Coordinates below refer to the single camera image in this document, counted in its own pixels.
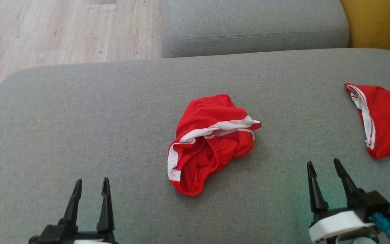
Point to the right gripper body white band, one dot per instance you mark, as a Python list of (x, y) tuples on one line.
[(337, 223)]

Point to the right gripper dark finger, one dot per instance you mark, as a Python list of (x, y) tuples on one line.
[(317, 196), (349, 188)]

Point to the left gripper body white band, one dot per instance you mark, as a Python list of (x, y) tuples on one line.
[(76, 238)]

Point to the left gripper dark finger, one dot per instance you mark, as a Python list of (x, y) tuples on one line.
[(72, 211), (106, 213)]

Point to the red shorts white trim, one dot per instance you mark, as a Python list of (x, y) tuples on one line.
[(208, 112)]

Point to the grey sofa seat cushion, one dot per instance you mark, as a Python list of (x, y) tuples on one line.
[(80, 135)]

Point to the mustard yellow furniture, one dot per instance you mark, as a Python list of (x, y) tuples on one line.
[(381, 23)]

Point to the grey sofa backrest cushion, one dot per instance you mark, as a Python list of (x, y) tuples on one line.
[(249, 23)]

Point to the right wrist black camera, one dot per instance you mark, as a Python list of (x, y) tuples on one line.
[(376, 203)]

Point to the wrist black camera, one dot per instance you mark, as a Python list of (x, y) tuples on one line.
[(376, 203), (33, 240)]

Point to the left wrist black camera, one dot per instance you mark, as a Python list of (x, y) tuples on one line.
[(33, 240)]

